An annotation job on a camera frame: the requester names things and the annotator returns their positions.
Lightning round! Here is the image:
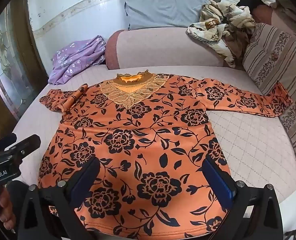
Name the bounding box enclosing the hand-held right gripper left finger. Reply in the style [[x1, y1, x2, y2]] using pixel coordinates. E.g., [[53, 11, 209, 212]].
[[17, 158, 101, 240]]

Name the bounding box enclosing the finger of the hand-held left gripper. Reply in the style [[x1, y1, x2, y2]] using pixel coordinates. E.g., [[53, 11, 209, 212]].
[[11, 134, 41, 157], [0, 133, 17, 153]]

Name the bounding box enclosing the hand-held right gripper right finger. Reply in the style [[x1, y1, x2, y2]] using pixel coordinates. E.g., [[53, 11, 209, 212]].
[[202, 158, 284, 240]]

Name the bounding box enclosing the orange black floral top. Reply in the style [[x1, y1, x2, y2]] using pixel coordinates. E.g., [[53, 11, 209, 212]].
[[38, 71, 294, 240]]

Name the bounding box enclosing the person's left hand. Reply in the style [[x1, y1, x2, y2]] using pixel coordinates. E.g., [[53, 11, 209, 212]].
[[0, 187, 17, 234]]

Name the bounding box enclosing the pale quilted bed sheet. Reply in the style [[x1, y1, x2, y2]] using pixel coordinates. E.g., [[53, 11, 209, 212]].
[[12, 64, 296, 205]]

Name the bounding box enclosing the wooden door with stained glass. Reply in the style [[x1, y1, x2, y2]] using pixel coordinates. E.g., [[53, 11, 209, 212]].
[[0, 0, 47, 140]]

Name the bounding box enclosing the purple floral cloth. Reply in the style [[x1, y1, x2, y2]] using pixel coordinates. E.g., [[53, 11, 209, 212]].
[[48, 35, 106, 85]]

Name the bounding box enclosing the striped floral pillow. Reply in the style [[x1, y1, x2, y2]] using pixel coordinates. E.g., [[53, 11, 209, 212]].
[[241, 22, 296, 183]]

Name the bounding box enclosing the pink rolled quilt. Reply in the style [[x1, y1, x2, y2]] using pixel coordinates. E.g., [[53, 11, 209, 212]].
[[105, 29, 248, 70]]

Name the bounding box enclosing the cream brown floral blanket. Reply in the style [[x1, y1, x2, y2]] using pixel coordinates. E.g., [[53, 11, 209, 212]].
[[186, 0, 257, 68]]

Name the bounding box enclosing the grey pillow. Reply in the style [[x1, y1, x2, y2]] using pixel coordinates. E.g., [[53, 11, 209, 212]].
[[120, 0, 211, 30]]

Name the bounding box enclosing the black cloth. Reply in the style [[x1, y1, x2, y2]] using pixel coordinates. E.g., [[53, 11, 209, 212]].
[[236, 0, 264, 9]]

